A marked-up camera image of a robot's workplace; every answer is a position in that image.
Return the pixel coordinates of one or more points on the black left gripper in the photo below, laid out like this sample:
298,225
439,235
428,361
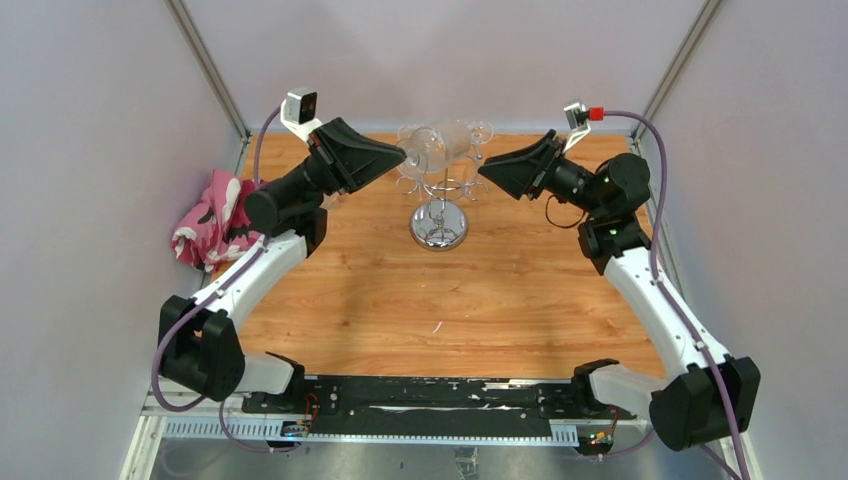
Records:
338,151

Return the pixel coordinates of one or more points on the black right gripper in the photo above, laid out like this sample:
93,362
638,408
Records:
509,171

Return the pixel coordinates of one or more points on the patterned clear wine glass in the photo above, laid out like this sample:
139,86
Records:
331,201

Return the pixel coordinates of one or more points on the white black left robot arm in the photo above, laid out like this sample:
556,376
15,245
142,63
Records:
199,356

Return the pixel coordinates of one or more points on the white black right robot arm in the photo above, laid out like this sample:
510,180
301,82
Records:
707,394

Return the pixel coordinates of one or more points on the chrome spiral wine glass rack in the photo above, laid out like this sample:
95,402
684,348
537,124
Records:
439,223

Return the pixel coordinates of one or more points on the pink camouflage cloth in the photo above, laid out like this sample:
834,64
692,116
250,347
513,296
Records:
216,230

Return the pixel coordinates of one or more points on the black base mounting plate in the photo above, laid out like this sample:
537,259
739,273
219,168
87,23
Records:
433,407

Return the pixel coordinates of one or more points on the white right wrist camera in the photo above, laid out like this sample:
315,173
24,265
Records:
579,118

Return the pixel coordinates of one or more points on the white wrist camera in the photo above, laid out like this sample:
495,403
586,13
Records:
298,112
579,118

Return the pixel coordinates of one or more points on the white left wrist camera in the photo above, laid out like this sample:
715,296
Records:
298,112

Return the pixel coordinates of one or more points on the aluminium frame rail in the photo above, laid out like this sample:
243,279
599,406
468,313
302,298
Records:
277,432

